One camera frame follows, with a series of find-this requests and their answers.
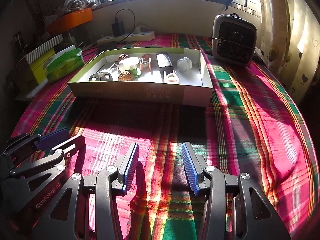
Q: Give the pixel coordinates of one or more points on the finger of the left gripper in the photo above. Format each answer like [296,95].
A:
[22,146]
[62,151]

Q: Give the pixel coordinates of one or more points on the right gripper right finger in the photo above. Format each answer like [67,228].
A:
[254,217]

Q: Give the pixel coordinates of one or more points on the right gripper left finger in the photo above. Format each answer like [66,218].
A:
[67,215]

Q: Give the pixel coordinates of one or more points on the black round disc gadget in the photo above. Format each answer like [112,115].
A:
[100,76]

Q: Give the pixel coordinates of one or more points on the brown carved walnut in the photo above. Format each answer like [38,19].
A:
[126,75]
[122,57]

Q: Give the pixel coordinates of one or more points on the white green round mirror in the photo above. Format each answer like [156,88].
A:
[132,64]

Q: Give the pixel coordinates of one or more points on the red white small clip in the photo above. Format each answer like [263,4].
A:
[145,62]

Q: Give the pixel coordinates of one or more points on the pink carabiner clip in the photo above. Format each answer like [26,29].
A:
[170,77]

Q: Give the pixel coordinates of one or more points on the clear plastic jar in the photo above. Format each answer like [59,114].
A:
[184,64]

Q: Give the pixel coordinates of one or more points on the striped box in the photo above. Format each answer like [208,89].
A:
[36,53]

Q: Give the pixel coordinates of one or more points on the yellow box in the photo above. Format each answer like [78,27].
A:
[37,66]

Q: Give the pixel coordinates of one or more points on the green tissue pack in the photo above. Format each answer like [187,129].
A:
[63,63]

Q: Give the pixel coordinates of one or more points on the black smartphone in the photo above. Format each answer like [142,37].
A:
[107,46]

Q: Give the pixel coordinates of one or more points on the orange storage bin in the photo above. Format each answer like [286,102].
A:
[69,21]

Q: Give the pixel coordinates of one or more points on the green white cardboard box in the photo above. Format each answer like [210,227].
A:
[195,87]

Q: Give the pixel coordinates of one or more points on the white power strip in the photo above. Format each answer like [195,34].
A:
[143,36]

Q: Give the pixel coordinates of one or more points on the grey black mini heater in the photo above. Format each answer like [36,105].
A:
[233,40]

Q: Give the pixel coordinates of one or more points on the heart pattern curtain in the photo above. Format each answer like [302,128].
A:
[290,42]

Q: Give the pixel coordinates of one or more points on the black window hook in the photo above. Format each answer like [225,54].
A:
[228,3]

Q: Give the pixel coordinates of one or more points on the black charger with cable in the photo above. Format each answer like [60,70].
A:
[118,26]

